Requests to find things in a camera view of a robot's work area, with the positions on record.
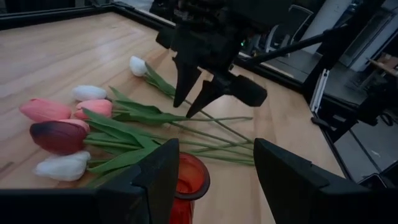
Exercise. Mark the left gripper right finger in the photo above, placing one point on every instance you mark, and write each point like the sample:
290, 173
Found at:
298, 193

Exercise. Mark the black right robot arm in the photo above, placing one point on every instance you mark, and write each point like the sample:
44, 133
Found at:
267, 12

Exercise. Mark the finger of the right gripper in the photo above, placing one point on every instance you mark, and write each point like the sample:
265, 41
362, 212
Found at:
185, 81
208, 93

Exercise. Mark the pink artificial tulip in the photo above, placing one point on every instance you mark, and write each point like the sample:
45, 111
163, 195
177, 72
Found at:
45, 109
79, 123
94, 107

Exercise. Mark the gray metal mounting plate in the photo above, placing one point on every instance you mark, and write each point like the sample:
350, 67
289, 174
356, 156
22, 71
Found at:
319, 90

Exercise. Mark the red glass vase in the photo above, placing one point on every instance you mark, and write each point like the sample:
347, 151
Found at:
191, 177

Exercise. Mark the gray office chair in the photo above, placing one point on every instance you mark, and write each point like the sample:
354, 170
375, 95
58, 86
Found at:
292, 25

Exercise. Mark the white artificial tulip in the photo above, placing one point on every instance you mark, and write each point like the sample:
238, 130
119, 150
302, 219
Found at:
137, 66
63, 166
89, 92

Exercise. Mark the dark red artificial tulip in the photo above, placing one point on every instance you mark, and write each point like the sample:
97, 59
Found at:
59, 137

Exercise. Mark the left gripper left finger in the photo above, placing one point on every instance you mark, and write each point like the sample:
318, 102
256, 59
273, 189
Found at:
149, 189

